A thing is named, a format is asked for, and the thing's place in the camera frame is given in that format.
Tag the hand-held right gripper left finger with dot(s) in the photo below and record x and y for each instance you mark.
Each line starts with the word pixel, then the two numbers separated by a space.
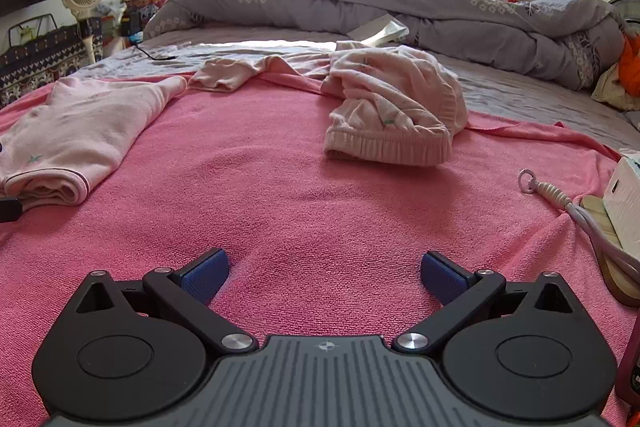
pixel 204 277

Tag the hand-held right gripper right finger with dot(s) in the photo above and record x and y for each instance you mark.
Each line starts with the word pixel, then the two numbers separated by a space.
pixel 440 279

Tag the pale pink shirt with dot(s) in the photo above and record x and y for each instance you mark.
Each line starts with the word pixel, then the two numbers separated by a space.
pixel 75 137

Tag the pink sweater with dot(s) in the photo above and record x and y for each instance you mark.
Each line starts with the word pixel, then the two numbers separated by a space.
pixel 395 104

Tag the pink towel blanket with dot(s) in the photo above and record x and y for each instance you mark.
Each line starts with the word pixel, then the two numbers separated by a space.
pixel 310 207

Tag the patterned dark shopping bag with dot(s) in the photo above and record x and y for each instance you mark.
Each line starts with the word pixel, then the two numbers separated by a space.
pixel 45 57

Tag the white tissue box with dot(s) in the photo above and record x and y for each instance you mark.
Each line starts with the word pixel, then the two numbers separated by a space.
pixel 624 194

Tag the grey bed sheet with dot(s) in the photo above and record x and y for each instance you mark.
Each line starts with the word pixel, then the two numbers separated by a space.
pixel 525 92

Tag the white paper booklet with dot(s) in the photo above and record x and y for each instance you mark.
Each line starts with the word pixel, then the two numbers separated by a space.
pixel 382 32

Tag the grey floral duvet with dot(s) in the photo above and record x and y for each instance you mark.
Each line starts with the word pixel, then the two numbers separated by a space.
pixel 380 7

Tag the orange cloth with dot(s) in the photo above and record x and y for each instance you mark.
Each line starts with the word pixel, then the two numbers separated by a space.
pixel 631 67

